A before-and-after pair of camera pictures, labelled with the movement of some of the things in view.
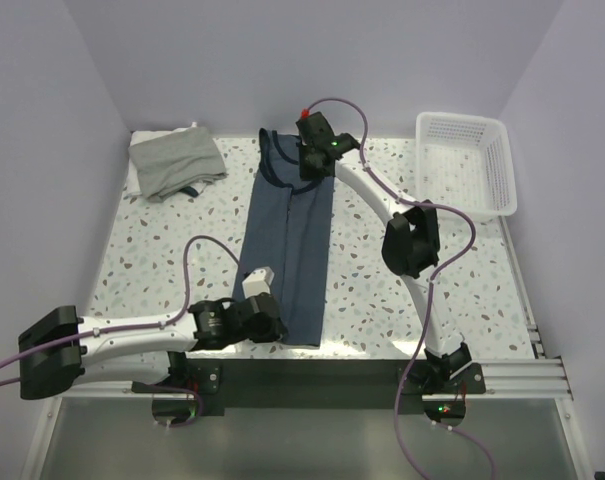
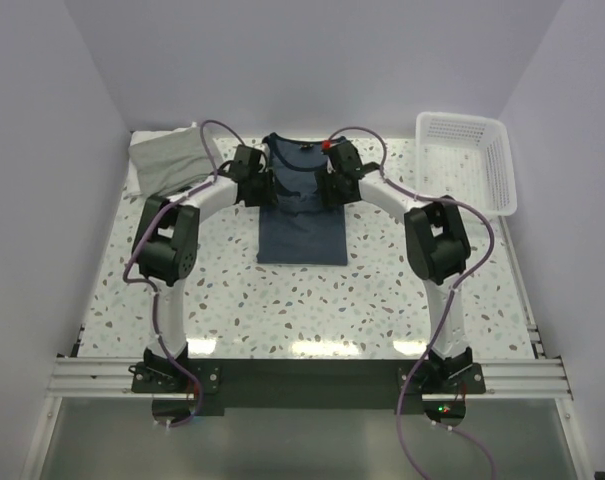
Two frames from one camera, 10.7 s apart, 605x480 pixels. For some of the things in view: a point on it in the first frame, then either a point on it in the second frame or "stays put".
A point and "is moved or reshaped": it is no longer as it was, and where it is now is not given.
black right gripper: [307, 175] -> [327, 197]
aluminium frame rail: [544, 378] stays put
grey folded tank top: [174, 164] stays put
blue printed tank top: [288, 230] is moved or reshaped
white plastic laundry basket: [464, 162] stays put
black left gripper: [275, 331] -> [269, 195]
